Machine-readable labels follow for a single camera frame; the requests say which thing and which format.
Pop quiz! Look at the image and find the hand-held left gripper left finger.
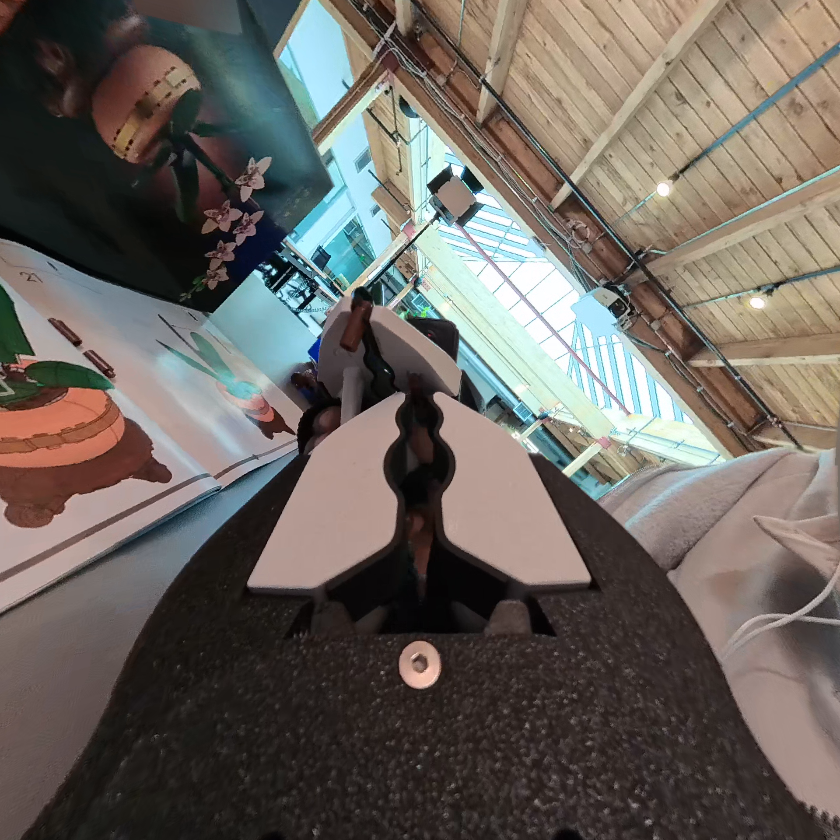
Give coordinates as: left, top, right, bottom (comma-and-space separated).
247, 392, 408, 600

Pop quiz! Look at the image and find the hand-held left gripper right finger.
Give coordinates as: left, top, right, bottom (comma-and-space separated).
428, 391, 593, 588

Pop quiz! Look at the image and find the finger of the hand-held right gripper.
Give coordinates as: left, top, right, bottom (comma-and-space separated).
318, 298, 370, 431
362, 307, 462, 421

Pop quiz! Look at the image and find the brown toy brick stem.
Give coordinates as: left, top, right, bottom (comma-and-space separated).
402, 373, 437, 578

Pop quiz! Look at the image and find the studio light on stand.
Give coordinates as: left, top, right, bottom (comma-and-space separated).
357, 164, 487, 296

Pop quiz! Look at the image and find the white ceiling device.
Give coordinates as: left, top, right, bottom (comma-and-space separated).
570, 281, 643, 337

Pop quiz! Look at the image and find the open instruction booklet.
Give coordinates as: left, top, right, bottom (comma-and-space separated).
0, 239, 309, 614

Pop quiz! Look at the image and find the dark toy set box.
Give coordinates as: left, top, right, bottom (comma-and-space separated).
0, 0, 336, 313

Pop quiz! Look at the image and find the white drawstring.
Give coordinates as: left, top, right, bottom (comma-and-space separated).
721, 515, 840, 665

